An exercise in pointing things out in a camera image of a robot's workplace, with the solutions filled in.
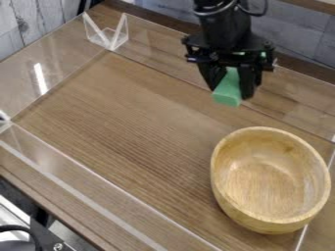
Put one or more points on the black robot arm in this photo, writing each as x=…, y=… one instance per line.
x=226, y=21

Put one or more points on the green rectangular block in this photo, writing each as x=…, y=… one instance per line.
x=227, y=93

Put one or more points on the wooden bowl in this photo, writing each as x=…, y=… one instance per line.
x=270, y=179

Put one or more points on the clear acrylic corner bracket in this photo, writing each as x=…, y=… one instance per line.
x=107, y=38

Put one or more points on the black metal bracket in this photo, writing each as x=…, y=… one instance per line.
x=49, y=240

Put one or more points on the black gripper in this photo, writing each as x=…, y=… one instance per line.
x=209, y=56

